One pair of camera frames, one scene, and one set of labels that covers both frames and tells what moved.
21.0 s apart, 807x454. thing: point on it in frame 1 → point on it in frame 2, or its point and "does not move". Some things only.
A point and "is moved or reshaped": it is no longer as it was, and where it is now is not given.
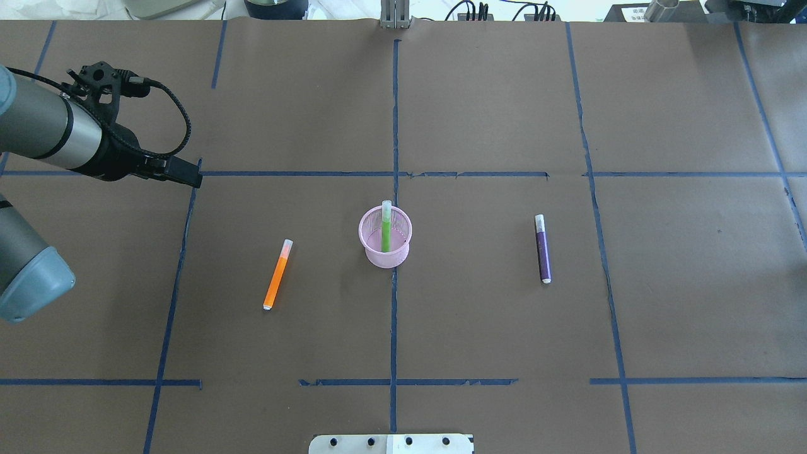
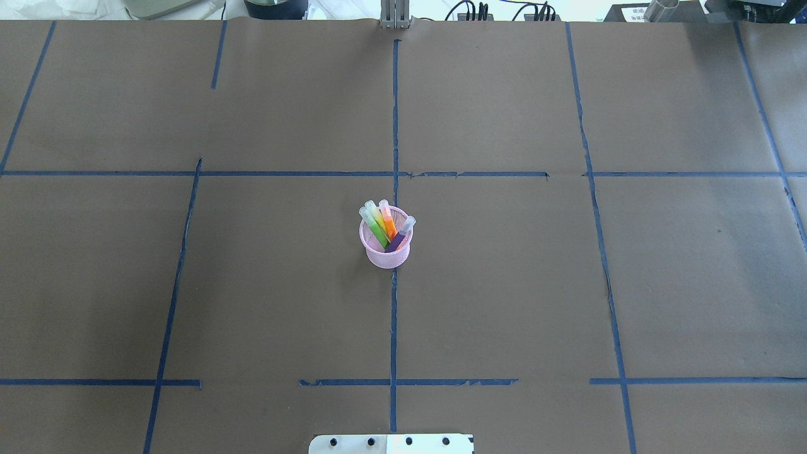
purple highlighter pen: (543, 249) → (405, 229)
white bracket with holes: (391, 444) does not move
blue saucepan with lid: (277, 9) does not move
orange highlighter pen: (273, 289) → (388, 219)
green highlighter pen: (386, 226) is moved or reshaped
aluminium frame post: (394, 14) does not move
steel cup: (660, 11) does not move
